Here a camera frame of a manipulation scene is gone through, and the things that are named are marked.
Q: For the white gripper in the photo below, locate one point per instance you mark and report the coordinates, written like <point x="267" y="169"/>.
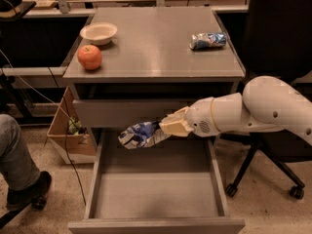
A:
<point x="199" y="118"/>

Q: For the blue chip bag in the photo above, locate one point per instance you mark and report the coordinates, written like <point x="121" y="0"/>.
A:
<point x="142" y="135"/>

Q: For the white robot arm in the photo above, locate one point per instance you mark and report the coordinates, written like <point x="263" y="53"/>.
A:
<point x="266" y="105"/>

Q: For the open middle drawer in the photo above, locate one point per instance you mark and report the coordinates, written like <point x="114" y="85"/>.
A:
<point x="172" y="188"/>

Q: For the grey drawer cabinet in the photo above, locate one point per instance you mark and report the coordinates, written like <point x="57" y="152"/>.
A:
<point x="150" y="58"/>

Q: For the closed top drawer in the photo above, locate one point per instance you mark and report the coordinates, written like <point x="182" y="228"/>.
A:
<point x="122" y="113"/>

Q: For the green item in box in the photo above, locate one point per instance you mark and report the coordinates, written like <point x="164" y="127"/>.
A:
<point x="74" y="126"/>

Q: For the cardboard box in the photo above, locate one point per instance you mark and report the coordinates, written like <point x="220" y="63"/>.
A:
<point x="76" y="149"/>

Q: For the red apple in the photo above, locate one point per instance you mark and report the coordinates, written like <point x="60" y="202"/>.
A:
<point x="89" y="57"/>

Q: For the white bowl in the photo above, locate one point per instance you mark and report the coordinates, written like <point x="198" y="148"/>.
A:
<point x="99" y="33"/>

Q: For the black office chair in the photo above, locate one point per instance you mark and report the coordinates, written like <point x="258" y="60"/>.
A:
<point x="273" y="37"/>

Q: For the black shoe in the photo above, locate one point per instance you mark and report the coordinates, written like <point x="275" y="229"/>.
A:
<point x="19" y="199"/>

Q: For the person leg in jeans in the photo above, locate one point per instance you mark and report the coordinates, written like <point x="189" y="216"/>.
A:
<point x="16" y="164"/>

